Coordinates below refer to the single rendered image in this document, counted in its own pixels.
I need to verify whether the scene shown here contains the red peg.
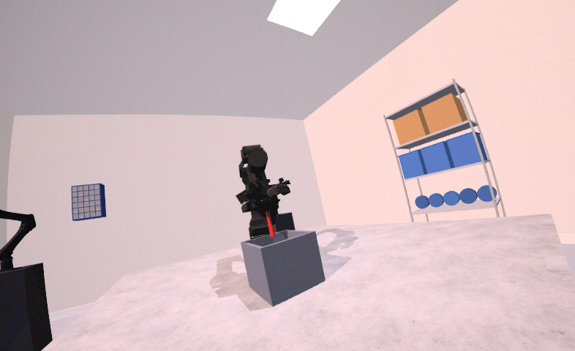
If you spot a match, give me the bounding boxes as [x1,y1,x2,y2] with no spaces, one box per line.
[266,212,275,237]

